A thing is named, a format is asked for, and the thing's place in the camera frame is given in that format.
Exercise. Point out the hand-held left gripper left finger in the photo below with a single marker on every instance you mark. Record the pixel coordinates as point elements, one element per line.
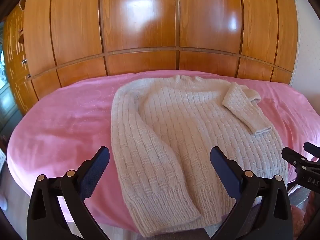
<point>96,167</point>

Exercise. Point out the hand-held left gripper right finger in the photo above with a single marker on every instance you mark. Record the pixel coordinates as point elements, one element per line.
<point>223,167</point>

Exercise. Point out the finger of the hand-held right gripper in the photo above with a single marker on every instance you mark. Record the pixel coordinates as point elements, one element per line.
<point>292,157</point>
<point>312,148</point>

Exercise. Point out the white knit sweater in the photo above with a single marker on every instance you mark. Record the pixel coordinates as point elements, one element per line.
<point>185,140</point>

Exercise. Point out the person's red patterned clothing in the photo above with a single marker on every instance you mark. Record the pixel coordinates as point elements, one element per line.
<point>303,217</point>

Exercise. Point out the pink blanket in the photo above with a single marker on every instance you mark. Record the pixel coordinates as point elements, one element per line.
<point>62,130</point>

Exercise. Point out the white bed sheet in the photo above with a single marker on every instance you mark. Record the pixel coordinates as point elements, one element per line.
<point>8,187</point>

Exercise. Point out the wooden lattice door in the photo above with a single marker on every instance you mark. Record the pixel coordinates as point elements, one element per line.
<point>13,62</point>

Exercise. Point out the wooden wardrobe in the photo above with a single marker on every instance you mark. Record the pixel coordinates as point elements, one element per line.
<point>150,30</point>

